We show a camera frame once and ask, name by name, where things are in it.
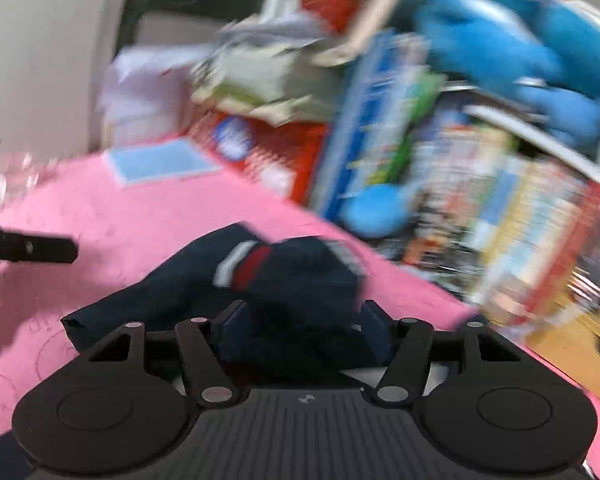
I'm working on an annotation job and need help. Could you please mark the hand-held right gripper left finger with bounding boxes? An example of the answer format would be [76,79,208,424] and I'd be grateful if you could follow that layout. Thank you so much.
[87,300,251,407]

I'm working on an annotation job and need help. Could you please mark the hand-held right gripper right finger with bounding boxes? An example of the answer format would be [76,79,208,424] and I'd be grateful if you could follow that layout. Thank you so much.
[361,300,523,403]

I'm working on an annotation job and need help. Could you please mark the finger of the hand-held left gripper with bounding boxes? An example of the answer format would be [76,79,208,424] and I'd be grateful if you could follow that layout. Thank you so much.
[0,228,80,264]

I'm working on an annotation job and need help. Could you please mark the navy and white jacket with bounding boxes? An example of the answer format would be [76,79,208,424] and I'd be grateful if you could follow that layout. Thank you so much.
[60,222,396,381]

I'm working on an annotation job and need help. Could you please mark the clear plastic object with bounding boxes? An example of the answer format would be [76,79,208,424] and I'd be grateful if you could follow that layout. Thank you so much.
[0,140,51,211]

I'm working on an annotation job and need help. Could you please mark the pink bunny print towel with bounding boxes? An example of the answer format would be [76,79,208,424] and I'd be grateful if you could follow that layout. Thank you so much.
[0,152,600,480]

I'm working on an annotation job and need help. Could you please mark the small blue plush ball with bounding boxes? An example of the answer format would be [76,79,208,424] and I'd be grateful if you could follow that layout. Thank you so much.
[342,182,413,238]

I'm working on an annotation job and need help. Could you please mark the light blue notebook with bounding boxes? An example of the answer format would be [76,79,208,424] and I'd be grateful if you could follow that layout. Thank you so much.
[102,139,223,188]

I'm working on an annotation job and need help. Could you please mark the large red plastic crate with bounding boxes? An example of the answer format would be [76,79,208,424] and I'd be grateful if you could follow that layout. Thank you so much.
[187,110,328,206]

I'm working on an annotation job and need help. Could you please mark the white loose paper sheets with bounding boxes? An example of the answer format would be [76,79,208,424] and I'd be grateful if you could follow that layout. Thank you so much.
[97,45,216,148]

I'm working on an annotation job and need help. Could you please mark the wooden drawer organiser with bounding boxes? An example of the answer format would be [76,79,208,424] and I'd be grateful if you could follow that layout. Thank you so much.
[525,310,600,396]

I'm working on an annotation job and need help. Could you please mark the row of colourful picture books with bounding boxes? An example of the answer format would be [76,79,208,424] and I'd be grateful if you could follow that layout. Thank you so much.
[310,30,600,321]

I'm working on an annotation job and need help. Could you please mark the stack of paper workbooks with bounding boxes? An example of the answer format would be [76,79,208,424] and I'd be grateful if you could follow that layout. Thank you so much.
[190,15,341,126]

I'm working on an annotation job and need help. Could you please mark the beige board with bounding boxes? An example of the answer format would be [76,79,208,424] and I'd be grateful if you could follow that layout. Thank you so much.
[325,0,411,66]

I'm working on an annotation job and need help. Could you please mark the small red plastic basket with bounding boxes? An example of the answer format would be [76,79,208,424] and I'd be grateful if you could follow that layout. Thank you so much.
[295,0,376,36]

